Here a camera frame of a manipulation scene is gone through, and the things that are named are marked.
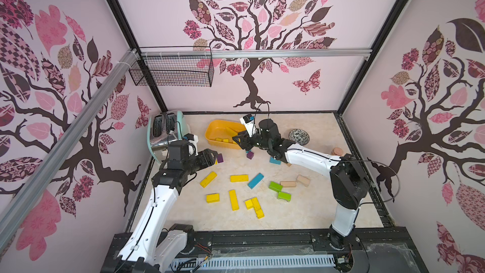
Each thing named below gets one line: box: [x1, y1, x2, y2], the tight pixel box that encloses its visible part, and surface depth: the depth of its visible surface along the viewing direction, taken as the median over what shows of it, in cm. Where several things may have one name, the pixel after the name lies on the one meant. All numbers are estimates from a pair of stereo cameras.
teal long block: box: [247, 172, 265, 190], surface depth 92 cm
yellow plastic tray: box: [204, 119, 247, 150], surface depth 112 cm
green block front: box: [277, 191, 292, 203], surface depth 87 cm
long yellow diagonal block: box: [199, 171, 218, 189], surface depth 93 cm
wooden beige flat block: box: [279, 180, 297, 188], surface depth 92 cm
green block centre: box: [268, 181, 284, 193], surface depth 90 cm
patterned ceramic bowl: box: [288, 128, 311, 146], surface depth 108 cm
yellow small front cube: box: [245, 199, 254, 210], surface depth 83 cm
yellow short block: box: [205, 193, 221, 204], surface depth 86 cm
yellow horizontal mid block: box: [229, 174, 249, 183], surface depth 94 cm
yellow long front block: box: [251, 197, 265, 220], surface depth 83 cm
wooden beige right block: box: [295, 174, 311, 188], surface depth 92 cm
